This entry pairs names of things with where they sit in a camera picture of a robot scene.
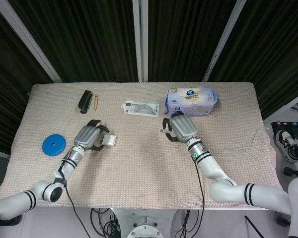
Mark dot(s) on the white square adapter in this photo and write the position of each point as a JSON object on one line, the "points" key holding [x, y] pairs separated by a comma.
{"points": [[109, 140]]}

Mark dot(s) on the blue round disc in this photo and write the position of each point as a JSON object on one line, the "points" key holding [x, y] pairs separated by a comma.
{"points": [[48, 150]]}

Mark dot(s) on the black stapler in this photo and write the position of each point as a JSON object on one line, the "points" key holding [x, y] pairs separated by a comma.
{"points": [[84, 101]]}

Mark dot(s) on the beige waffle table cloth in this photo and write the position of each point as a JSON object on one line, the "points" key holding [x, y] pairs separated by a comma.
{"points": [[139, 173]]}

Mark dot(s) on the clear packaged flat item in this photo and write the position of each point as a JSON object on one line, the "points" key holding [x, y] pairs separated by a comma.
{"points": [[141, 108]]}

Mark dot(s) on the white black sneaker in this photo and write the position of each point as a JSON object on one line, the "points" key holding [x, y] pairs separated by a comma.
{"points": [[284, 145]]}

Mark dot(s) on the black wheeled chair base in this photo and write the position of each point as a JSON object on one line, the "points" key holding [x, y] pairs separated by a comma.
{"points": [[290, 171]]}

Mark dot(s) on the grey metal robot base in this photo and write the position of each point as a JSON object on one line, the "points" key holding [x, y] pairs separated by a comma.
{"points": [[145, 229]]}

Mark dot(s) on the black curtain panel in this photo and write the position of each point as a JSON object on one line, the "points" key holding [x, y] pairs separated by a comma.
{"points": [[275, 49], [5, 86], [183, 37], [84, 37]]}

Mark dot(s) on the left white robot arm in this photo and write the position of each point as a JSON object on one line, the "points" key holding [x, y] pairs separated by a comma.
{"points": [[42, 192]]}

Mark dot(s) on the white frame post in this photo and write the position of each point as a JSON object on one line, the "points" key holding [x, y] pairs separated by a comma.
{"points": [[223, 39], [27, 37], [285, 105], [140, 39]]}

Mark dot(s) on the purple tissue pack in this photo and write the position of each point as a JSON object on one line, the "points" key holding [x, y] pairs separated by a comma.
{"points": [[191, 99]]}

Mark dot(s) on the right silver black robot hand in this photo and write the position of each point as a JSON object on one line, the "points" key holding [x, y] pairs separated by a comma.
{"points": [[182, 127]]}

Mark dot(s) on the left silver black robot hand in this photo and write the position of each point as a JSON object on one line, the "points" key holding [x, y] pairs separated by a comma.
{"points": [[87, 135]]}

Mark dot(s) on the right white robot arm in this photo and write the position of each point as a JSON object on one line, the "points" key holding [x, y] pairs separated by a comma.
{"points": [[228, 192]]}

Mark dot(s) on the black electronic device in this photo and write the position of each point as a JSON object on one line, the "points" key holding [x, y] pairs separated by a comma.
{"points": [[291, 126]]}

